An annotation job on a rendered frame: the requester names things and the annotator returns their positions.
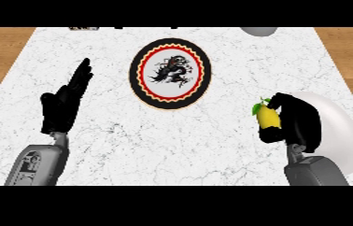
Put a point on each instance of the grey round object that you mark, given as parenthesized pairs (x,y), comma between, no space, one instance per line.
(259,31)

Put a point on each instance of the black red dragon plate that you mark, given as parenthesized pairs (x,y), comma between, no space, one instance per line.
(170,73)

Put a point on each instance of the yellow lemon with green leaves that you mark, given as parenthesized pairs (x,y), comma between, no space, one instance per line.
(268,117)

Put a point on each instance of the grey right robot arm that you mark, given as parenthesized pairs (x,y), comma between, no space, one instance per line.
(312,169)

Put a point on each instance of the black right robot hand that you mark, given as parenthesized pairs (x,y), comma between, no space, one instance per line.
(299,124)

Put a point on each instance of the dark patterned object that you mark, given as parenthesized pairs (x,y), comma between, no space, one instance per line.
(83,28)

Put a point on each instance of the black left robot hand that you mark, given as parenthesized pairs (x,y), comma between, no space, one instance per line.
(64,105)

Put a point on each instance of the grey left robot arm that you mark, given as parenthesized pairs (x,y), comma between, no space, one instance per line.
(39,164)

